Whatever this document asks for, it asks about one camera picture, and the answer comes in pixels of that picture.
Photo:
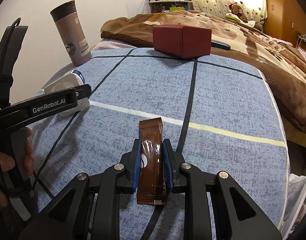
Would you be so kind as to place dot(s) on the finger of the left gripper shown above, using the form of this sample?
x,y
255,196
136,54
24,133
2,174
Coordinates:
x,y
83,91

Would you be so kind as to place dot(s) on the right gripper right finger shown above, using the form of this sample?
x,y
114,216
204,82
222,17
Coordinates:
x,y
214,200

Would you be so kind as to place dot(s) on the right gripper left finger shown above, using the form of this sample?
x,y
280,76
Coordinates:
x,y
88,206

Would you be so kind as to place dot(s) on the brown coffee sachet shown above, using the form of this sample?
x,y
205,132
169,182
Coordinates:
x,y
151,188

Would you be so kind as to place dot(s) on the white trash bin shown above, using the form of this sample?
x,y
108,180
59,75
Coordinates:
x,y
296,205

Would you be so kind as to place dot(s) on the left hand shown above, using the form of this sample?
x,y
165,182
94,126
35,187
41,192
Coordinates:
x,y
16,165

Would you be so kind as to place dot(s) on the brown grey thermos tumbler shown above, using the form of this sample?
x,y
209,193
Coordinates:
x,y
69,27

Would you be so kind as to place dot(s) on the blue grid bedsheet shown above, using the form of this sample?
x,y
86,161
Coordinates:
x,y
218,112

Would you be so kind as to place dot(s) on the dark red box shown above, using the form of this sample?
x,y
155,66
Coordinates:
x,y
182,41

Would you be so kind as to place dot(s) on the black phone on bed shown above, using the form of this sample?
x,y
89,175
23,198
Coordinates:
x,y
220,45

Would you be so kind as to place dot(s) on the brown patterned blanket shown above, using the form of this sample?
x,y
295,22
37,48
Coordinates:
x,y
282,65

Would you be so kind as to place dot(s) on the teddy bear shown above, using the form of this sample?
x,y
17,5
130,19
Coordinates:
x,y
237,10

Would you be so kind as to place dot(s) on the wooden wardrobe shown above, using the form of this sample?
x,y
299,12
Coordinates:
x,y
286,20

